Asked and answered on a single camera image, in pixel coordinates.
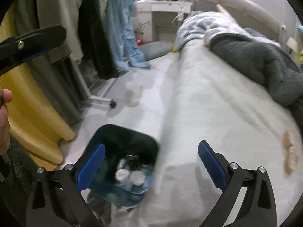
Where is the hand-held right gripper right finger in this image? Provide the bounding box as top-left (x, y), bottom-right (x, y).
top-left (198, 141), bottom-right (277, 227)

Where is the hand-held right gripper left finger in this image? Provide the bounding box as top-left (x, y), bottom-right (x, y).
top-left (26, 144), bottom-right (106, 227)

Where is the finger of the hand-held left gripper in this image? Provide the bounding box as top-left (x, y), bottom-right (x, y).
top-left (0, 26), bottom-right (67, 76)

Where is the dark blue trash bin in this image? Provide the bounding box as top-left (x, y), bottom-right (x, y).
top-left (88, 124), bottom-right (159, 207)

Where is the person's left hand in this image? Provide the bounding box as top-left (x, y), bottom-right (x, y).
top-left (0, 89), bottom-right (13, 155)

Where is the grey-green hanging garment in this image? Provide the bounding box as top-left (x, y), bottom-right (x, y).
top-left (14, 0), bottom-right (84, 126)

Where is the white hanging garment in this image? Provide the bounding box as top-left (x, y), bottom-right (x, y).
top-left (57, 0), bottom-right (84, 64)

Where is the black hanging garment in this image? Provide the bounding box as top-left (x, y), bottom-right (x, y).
top-left (78, 0), bottom-right (120, 80)

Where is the white clothes rack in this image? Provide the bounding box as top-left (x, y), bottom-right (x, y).
top-left (69, 57), bottom-right (117, 110)

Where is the yellow curved panel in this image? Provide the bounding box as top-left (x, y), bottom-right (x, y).
top-left (0, 11), bottom-right (76, 166)

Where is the dark fuzzy clothing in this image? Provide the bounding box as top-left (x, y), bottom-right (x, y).
top-left (0, 134), bottom-right (42, 227)

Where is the dark grey fleece blanket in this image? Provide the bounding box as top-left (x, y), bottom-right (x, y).
top-left (209, 33), bottom-right (303, 110)

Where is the grey floor cushion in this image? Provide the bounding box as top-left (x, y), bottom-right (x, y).
top-left (137, 41), bottom-right (176, 60)

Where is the white dressing table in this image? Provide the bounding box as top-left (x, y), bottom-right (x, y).
top-left (136, 0), bottom-right (193, 49)

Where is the light blue patterned duvet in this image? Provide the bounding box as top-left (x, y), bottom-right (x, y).
top-left (176, 11), bottom-right (241, 51)

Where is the beige padded headboard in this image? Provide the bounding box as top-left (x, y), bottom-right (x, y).
top-left (194, 0), bottom-right (281, 46)

